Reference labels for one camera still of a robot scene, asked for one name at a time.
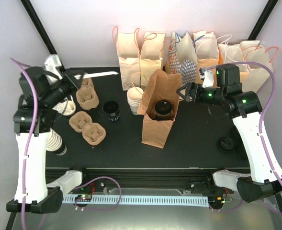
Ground white cream logo bag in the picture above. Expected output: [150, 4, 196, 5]
[238, 40, 280, 93]

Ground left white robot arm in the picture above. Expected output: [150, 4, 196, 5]
[6, 67, 90, 214]

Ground white slotted cable duct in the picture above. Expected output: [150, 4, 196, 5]
[63, 194, 209, 207]

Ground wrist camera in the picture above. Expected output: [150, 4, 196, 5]
[199, 68, 214, 88]
[44, 54, 63, 80]

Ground brown kraft paper bag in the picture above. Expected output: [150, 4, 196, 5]
[136, 69, 181, 149]

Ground blue patterned paper bag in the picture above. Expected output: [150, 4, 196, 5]
[165, 32, 198, 85]

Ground stacked pulp cup carriers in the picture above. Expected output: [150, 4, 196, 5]
[76, 78, 99, 110]

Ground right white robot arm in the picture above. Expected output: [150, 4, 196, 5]
[177, 63, 282, 203]

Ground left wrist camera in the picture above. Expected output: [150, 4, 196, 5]
[44, 54, 63, 80]

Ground cream paper bag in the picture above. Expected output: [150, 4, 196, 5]
[140, 32, 165, 90]

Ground cup of white stirrers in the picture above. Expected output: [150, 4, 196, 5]
[53, 96, 76, 116]

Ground tilted paper cup stack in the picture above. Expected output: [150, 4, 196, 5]
[46, 129, 67, 156]

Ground black cup lid stack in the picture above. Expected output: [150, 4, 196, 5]
[218, 137, 235, 152]

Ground orange white paper bag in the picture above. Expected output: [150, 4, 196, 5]
[193, 30, 219, 83]

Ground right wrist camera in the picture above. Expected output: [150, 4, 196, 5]
[199, 68, 214, 88]

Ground white paper cup stack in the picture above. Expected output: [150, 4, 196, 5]
[126, 87, 144, 115]

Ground black paper cup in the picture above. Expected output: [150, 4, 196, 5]
[102, 100, 120, 122]

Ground white stirrer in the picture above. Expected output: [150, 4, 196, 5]
[83, 71, 119, 79]

